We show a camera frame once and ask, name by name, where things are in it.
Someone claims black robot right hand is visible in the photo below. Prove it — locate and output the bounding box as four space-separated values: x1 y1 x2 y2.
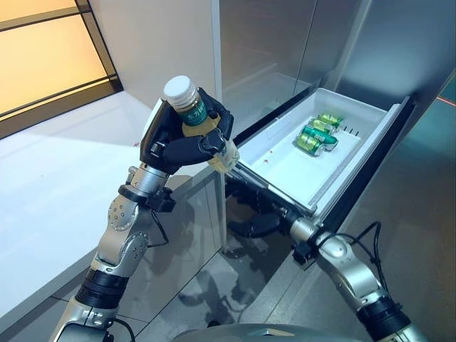
227 193 299 238

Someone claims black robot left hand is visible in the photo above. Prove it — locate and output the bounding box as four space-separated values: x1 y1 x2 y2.
138 88 235 176

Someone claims tea bottle white cap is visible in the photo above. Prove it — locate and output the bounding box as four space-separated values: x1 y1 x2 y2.
162 75 241 175

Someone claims fridge drawer with white bin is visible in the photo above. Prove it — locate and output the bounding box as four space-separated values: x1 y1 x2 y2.
227 87 418 229

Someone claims closed steel fridge drawer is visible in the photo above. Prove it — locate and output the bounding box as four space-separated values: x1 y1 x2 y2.
224 170 299 261

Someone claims stainless steel fridge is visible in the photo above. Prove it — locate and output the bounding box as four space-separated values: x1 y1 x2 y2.
214 0 375 258

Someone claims steel fridge door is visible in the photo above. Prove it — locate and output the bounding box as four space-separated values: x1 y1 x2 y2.
295 0 372 94
217 0 323 119

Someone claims green drink can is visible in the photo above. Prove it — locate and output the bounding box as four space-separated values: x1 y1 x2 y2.
312 113 345 132
293 132 326 157
302 123 338 146

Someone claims white tall cabinet panel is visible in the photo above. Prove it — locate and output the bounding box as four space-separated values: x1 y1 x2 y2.
76 0 229 251

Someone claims grey robot torso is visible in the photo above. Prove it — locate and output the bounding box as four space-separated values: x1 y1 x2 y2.
170 314 361 342

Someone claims yellow lit window panel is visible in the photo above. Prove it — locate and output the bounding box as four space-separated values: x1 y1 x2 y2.
0 0 125 140

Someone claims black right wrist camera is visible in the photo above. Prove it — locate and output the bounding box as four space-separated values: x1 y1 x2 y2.
292 242 317 265

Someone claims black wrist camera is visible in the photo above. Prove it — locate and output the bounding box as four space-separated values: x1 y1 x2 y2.
292 242 317 265
119 184 177 215

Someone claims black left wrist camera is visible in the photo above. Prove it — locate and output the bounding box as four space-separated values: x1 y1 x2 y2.
119 184 177 215

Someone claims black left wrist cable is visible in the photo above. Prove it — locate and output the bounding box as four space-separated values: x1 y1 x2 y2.
113 209 170 342

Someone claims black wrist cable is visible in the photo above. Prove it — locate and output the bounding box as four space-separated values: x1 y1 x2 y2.
350 220 390 297
113 209 170 342

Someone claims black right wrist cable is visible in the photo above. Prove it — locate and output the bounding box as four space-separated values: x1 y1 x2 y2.
350 220 390 297

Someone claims grey fridge enclosure panel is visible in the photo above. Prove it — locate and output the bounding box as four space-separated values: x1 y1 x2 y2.
334 0 456 108

